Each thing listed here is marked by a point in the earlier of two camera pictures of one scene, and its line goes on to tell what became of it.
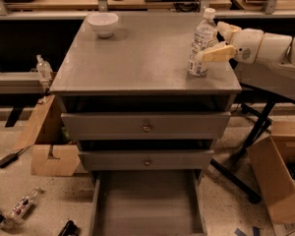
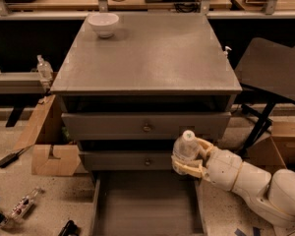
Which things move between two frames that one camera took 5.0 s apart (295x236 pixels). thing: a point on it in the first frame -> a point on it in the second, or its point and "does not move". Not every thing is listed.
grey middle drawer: [146, 159] does not move
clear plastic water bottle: [206, 36] -> [186, 148]
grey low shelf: [16, 83] does not move
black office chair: [271, 84] does not move
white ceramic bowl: [104, 23] does not move
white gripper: [250, 45] -> [222, 168]
